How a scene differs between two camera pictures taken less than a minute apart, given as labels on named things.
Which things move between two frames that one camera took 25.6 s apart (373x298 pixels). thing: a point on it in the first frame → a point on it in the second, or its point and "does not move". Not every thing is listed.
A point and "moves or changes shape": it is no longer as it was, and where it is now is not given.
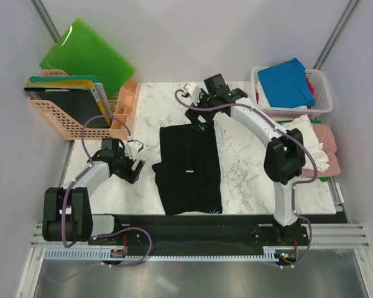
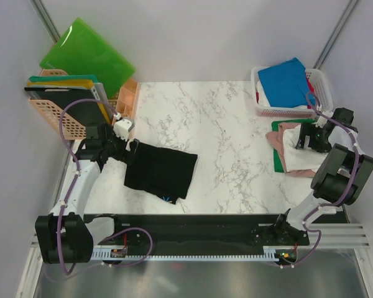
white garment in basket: x=263 y=102 does not move
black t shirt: x=187 y=174 moves or changes shape
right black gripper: x=193 y=115 → x=309 y=130
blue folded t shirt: x=285 y=85 does not move
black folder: x=79 y=103 does not move
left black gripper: x=130 y=175 → x=122 y=156
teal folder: x=91 y=77 does not move
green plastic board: x=81 y=51 does not move
